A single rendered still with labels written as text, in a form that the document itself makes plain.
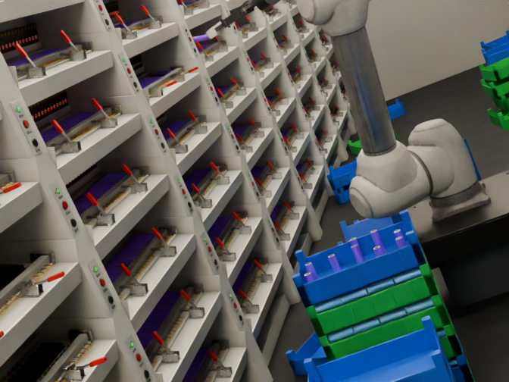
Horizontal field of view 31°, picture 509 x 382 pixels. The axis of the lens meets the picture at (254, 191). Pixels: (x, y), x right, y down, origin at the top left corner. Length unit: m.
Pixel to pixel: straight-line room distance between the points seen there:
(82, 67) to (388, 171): 0.91
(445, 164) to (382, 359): 0.84
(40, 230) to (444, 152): 1.27
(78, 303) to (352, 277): 0.62
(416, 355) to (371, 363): 0.10
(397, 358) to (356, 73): 0.84
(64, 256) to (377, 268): 0.71
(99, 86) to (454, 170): 1.06
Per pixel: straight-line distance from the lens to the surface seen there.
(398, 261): 2.11
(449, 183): 2.76
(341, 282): 2.12
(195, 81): 3.18
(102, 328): 2.02
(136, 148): 2.62
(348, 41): 2.51
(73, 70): 2.32
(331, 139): 5.19
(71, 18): 2.61
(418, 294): 2.14
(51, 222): 1.97
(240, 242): 3.08
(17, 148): 1.95
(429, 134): 2.74
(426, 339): 2.08
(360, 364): 2.09
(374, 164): 2.63
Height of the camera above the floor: 1.11
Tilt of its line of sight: 11 degrees down
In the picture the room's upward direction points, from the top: 24 degrees counter-clockwise
